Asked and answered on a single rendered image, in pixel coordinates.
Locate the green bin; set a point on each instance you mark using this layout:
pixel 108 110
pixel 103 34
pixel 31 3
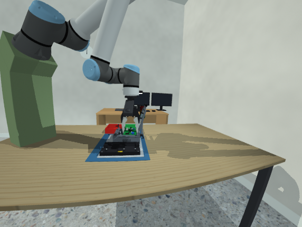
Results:
pixel 130 125

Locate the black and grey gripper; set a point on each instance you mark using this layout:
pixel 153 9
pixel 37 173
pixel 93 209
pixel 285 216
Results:
pixel 135 113

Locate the red bin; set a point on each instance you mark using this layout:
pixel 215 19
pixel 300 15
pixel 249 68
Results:
pixel 112 128

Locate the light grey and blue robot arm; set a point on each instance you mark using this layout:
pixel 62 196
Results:
pixel 44 25

